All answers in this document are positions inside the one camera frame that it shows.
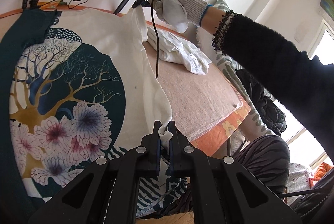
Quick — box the white tree print t-shirt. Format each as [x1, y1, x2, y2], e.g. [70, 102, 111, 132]
[1, 7, 172, 223]

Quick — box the right forearm black sleeve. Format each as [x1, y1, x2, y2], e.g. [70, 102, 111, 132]
[200, 6, 333, 159]

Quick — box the black clothes pile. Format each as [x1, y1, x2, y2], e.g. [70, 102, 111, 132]
[236, 69, 287, 136]

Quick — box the right hand white knit glove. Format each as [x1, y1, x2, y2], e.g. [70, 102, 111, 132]
[148, 0, 211, 34]

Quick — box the orange floral bedsheet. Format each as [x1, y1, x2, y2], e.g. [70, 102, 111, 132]
[191, 77, 250, 156]

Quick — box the grey striped trouser leg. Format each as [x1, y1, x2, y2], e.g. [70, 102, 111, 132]
[234, 135, 290, 194]

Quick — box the white folded garment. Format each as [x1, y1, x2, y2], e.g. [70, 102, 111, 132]
[147, 27, 212, 75]

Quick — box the green leaf pattern pillow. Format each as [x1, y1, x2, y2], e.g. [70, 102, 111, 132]
[195, 0, 273, 136]

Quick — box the pink towel blanket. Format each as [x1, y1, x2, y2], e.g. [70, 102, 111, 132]
[141, 41, 245, 142]

